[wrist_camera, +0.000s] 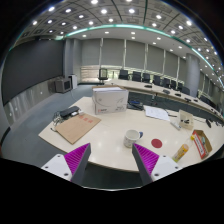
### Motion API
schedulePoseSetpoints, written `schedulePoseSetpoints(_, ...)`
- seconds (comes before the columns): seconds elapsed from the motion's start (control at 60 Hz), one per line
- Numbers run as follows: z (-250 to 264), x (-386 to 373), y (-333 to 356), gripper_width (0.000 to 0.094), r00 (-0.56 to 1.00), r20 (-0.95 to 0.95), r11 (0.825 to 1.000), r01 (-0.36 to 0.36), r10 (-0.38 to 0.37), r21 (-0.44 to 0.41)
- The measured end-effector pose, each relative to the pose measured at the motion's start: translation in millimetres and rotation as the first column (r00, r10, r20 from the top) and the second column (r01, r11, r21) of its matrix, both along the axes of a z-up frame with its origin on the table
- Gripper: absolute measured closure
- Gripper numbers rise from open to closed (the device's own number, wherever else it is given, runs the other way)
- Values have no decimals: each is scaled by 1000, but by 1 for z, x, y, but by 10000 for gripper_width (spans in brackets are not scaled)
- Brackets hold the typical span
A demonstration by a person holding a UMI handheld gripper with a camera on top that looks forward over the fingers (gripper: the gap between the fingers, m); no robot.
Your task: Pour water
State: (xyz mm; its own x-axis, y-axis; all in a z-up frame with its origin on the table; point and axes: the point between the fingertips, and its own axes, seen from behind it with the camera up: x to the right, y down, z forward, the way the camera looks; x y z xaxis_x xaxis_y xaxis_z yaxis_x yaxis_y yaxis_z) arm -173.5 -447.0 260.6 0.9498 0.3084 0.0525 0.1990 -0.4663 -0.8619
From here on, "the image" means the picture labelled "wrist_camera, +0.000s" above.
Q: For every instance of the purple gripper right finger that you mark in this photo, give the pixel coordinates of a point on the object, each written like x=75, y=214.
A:
x=146, y=161

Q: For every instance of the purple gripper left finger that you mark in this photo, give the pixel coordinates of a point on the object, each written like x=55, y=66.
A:
x=77, y=161

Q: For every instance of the red round coaster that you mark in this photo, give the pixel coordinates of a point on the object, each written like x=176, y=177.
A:
x=156, y=143

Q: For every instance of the white ceramic mug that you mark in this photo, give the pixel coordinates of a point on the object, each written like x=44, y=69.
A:
x=131, y=137

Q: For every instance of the brown paper envelope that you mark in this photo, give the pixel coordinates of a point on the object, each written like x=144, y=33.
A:
x=76, y=127

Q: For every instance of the yellow plastic bottle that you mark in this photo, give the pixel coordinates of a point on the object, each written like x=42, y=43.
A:
x=180, y=153

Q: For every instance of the black power strip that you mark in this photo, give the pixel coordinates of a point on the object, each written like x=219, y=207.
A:
x=68, y=111

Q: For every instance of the white paper sheets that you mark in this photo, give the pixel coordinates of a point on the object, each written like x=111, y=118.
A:
x=156, y=113

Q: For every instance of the small tan cardboard box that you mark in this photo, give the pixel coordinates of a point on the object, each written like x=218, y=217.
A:
x=185, y=120

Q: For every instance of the red open cardboard box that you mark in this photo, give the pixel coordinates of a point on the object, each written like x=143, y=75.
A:
x=202, y=143

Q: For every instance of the long curved conference desk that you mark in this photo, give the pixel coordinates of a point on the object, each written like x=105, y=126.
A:
x=158, y=91

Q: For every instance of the white cardboard box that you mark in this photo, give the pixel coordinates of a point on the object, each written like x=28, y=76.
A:
x=110, y=99

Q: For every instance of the grey crt television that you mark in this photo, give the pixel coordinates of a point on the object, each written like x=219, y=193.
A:
x=63, y=85

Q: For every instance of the black office chair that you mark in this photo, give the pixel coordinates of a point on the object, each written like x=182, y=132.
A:
x=123, y=74

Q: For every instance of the dark projection screen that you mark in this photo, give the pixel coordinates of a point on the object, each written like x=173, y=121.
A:
x=29, y=64

